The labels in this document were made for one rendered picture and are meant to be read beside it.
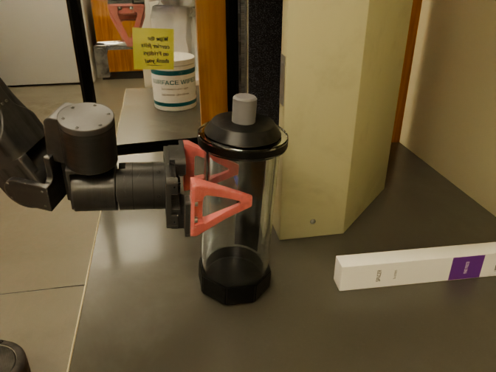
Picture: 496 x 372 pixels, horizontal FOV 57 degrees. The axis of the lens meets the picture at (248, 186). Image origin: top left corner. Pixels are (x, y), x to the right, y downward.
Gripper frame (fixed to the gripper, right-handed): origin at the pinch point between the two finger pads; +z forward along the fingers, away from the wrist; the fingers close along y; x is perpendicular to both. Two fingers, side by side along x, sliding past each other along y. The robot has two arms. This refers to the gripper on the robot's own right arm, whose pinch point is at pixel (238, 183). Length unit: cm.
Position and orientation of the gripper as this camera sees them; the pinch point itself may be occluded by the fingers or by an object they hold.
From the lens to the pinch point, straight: 57.4
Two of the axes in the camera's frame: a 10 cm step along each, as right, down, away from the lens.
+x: -0.7, 8.9, 4.5
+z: 9.8, -0.2, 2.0
